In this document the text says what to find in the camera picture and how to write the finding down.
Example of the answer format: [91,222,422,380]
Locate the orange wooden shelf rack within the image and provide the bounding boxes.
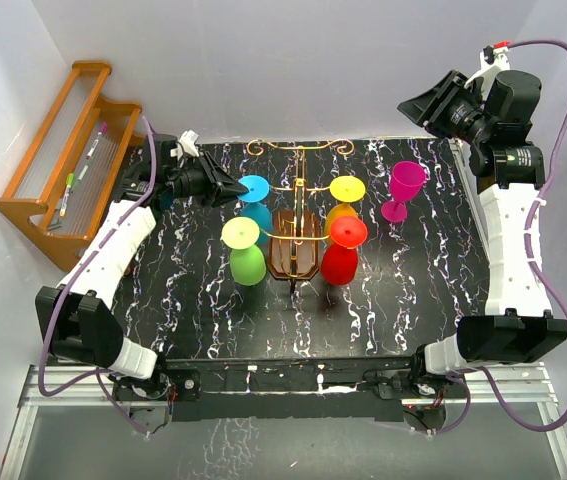
[0,60,143,272]

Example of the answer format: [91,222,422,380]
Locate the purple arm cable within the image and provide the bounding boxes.
[432,38,567,441]
[36,115,164,439]

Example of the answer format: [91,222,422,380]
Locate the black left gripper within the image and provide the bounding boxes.
[167,153,248,209]

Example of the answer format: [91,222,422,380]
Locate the gold wire wine glass rack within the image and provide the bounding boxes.
[246,139,355,295]

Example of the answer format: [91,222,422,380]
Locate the blue plastic wine glass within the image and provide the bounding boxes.
[239,175,273,247]

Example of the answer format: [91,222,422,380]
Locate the green capped marker pen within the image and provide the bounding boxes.
[58,165,88,218]

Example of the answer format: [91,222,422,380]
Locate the green plastic wine glass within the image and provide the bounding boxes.
[221,216,267,286]

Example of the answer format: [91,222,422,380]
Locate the magenta plastic wine glass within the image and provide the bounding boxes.
[381,161,427,223]

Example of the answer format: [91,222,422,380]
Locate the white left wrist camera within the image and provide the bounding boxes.
[175,130,200,159]

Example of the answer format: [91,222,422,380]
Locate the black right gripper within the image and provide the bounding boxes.
[397,71,493,147]

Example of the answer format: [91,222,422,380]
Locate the red plastic wine glass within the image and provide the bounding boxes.
[320,215,368,286]

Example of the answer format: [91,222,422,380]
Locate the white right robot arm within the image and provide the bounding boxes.
[398,70,567,397]

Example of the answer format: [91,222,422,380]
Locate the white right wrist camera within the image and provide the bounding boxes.
[465,41,510,97]

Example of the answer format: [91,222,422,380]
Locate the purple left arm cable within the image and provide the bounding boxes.
[36,115,164,439]

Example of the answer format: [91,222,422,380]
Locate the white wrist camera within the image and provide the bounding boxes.
[465,41,510,97]
[175,130,200,159]

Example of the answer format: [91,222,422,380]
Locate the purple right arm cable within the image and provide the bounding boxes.
[432,38,567,441]

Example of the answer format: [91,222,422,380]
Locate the orange plastic wine glass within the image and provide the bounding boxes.
[324,176,368,249]

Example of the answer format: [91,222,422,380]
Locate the purple capped marker pen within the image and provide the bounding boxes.
[85,122,108,161]

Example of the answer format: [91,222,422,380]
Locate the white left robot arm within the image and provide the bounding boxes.
[35,131,247,399]

